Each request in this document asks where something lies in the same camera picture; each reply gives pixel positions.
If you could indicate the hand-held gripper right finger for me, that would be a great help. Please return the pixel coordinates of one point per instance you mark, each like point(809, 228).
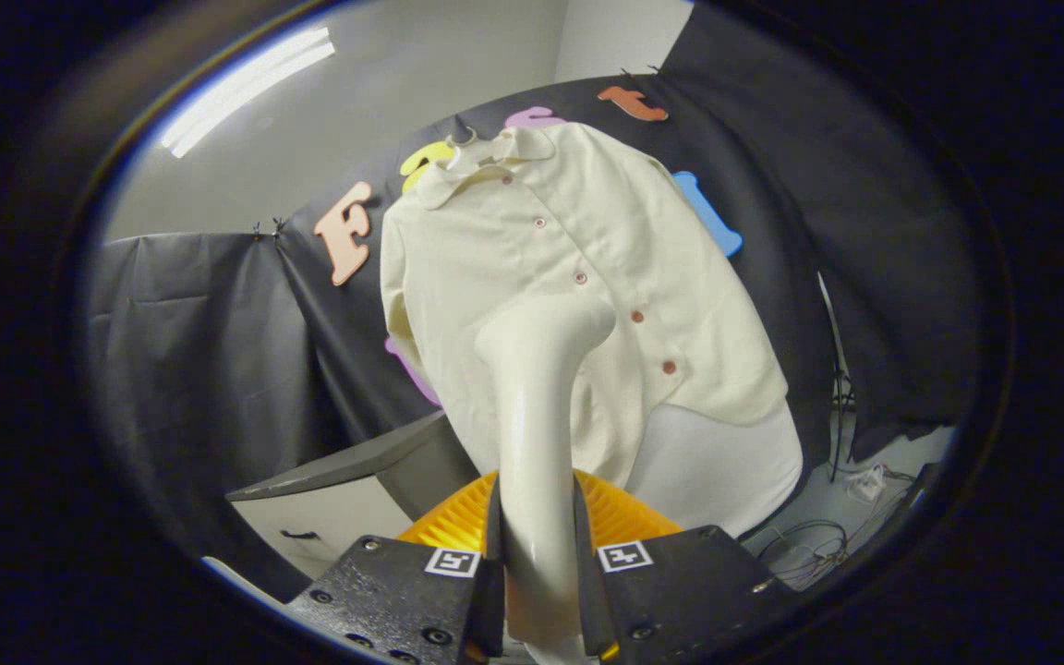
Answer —
point(680, 596)

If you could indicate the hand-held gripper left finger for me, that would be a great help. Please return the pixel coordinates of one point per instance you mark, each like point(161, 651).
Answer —
point(384, 596)

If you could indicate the white garment steamer head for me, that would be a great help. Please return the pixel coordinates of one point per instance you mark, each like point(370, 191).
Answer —
point(532, 443)

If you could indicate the cream button-up shirt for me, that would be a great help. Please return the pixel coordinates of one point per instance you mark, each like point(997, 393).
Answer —
point(513, 249)

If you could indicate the white clothes hanger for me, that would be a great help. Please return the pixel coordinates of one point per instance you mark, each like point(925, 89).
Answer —
point(460, 159)

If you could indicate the grey cabinet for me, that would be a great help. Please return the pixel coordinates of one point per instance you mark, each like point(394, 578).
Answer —
point(347, 517)

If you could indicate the white power adapter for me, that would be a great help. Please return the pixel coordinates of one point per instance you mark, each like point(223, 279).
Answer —
point(866, 484)

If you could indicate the thin grey pole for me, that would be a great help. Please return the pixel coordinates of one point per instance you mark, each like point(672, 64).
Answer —
point(835, 369)

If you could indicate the black backdrop cloth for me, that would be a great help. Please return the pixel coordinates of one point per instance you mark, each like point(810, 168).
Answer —
point(199, 369)

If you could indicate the ceiling light panel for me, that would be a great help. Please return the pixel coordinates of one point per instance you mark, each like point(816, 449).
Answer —
point(246, 88)

